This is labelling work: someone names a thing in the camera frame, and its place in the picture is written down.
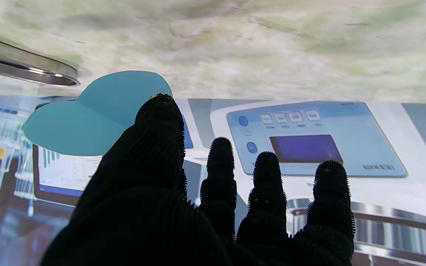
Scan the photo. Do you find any kidney-shaped steel tray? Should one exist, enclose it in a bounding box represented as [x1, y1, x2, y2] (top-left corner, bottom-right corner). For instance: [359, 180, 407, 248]
[0, 33, 80, 87]

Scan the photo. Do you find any blue round dish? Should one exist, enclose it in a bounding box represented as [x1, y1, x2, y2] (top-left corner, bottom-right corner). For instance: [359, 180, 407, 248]
[23, 70, 173, 156]

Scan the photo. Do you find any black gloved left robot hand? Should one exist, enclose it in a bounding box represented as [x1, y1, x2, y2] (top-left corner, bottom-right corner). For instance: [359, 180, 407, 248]
[41, 93, 356, 266]

